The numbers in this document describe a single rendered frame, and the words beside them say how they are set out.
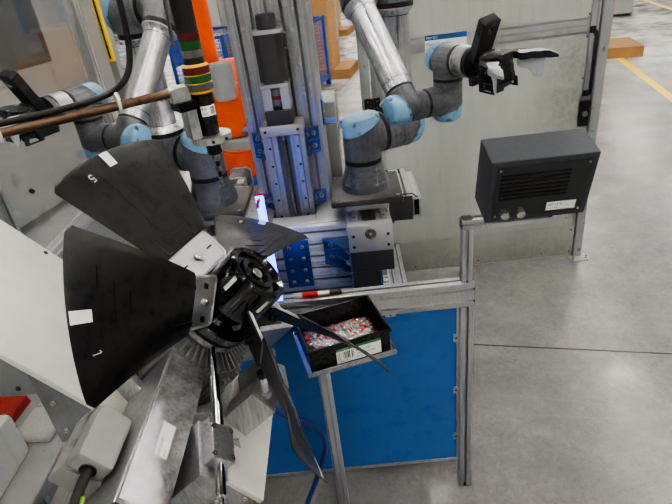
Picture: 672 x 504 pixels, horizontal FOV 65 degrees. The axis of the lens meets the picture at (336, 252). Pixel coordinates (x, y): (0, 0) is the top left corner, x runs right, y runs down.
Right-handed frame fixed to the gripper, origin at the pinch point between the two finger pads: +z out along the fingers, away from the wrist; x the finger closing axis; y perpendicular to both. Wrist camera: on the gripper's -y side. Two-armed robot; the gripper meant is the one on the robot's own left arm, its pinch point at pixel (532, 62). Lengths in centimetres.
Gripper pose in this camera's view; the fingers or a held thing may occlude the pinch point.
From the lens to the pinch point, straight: 123.6
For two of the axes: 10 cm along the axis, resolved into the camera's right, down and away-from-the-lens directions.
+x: -8.7, 4.1, -2.6
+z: 4.3, 4.0, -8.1
